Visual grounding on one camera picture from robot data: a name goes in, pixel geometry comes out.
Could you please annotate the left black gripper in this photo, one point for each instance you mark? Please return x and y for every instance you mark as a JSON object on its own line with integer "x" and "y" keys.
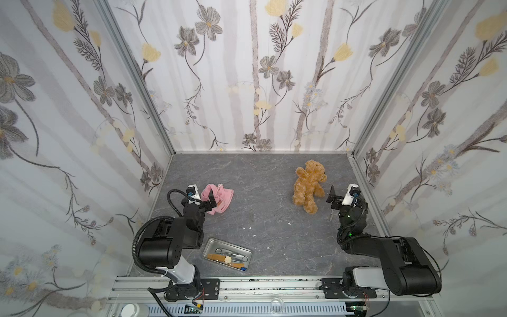
{"x": 206, "y": 203}

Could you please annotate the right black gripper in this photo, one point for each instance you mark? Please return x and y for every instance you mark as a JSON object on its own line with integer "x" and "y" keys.
{"x": 338, "y": 200}

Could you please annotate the pink teddy hoodie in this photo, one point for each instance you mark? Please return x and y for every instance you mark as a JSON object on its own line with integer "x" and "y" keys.
{"x": 223, "y": 197}

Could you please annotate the brown teddy bear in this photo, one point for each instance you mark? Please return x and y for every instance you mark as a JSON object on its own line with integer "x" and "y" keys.
{"x": 309, "y": 185}

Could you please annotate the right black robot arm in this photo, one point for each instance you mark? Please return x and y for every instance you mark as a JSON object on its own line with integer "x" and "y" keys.
{"x": 405, "y": 267}

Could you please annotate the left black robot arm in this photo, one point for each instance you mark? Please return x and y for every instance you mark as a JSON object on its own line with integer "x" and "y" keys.
{"x": 157, "y": 246}

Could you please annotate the metal tray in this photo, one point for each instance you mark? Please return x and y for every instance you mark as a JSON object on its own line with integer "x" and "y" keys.
{"x": 213, "y": 244}

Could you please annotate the wooden brush in tray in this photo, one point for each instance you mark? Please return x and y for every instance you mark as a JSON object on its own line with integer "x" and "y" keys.
{"x": 227, "y": 260}

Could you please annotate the white round cap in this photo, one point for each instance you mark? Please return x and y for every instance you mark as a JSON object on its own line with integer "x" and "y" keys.
{"x": 135, "y": 310}

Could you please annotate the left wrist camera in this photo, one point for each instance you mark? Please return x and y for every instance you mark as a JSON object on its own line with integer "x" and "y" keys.
{"x": 193, "y": 194}

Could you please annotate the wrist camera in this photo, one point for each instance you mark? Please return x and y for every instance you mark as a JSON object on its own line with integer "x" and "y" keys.
{"x": 353, "y": 192}
{"x": 193, "y": 194}

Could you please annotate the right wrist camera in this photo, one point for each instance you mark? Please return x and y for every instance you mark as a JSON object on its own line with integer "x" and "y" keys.
{"x": 353, "y": 192}

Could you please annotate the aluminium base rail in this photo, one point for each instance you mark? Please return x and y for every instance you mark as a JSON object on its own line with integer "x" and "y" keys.
{"x": 267, "y": 296}

